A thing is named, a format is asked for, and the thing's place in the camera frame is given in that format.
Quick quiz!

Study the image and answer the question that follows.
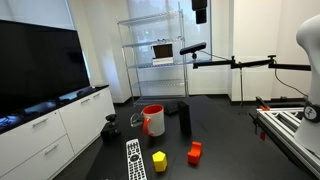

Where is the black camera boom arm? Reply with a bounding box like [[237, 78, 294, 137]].
[[192, 54, 312, 72]]

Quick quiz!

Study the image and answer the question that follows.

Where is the large black television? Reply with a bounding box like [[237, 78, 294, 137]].
[[0, 19, 91, 118]]

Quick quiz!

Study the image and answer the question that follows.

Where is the aluminium frame rail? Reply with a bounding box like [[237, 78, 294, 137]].
[[254, 106, 320, 178]]

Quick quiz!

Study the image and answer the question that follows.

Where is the clear wine glass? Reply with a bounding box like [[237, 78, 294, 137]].
[[129, 112, 145, 128]]

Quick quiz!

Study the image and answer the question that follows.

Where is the white box with dark picture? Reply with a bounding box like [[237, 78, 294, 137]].
[[152, 43, 175, 66]]

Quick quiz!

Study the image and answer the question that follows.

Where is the white cabinet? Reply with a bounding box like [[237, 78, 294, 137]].
[[0, 84, 116, 180]]

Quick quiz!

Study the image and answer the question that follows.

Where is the grey remote control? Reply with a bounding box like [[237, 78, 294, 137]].
[[125, 138, 148, 180]]

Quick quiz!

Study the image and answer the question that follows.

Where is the yellow block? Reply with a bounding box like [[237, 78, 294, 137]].
[[152, 150, 168, 173]]

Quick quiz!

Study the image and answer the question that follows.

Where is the orange clamp handle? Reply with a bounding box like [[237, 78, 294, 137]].
[[255, 96, 271, 112]]

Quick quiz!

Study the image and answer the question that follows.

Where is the thin metal stand pole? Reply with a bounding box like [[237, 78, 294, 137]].
[[239, 67, 245, 108]]

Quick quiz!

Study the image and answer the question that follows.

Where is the black stereo camera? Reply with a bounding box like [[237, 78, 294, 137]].
[[179, 42, 208, 56]]

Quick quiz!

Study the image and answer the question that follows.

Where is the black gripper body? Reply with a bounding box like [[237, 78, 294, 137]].
[[191, 0, 208, 11]]

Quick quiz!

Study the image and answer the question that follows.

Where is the white mug red interior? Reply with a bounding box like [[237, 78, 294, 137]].
[[142, 103, 166, 138]]

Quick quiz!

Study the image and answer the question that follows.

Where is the black camera cable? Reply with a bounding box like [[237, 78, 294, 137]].
[[273, 61, 310, 98]]

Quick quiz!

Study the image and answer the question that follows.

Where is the orange block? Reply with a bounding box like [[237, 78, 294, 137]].
[[187, 141, 203, 166]]

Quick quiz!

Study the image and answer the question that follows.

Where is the metal wire shelf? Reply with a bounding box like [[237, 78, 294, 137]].
[[116, 2, 190, 106]]

